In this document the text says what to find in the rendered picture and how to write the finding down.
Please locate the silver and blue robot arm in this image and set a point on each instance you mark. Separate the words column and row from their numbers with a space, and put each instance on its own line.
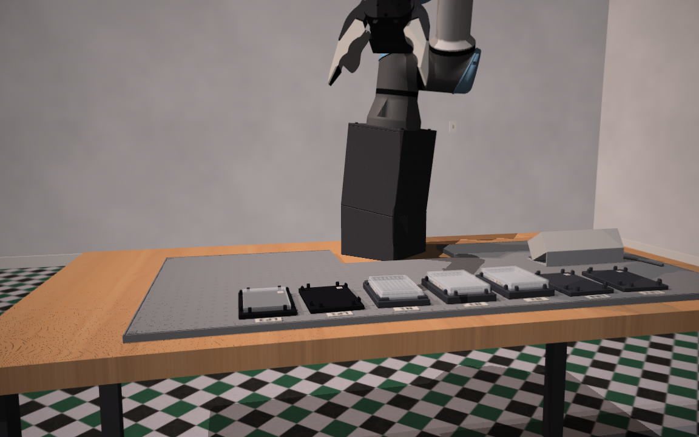
column 453, row 65

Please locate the beige operator button panel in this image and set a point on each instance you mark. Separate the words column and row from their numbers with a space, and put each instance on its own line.
column 579, row 247

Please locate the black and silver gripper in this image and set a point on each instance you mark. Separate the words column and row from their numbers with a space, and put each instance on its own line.
column 389, row 20

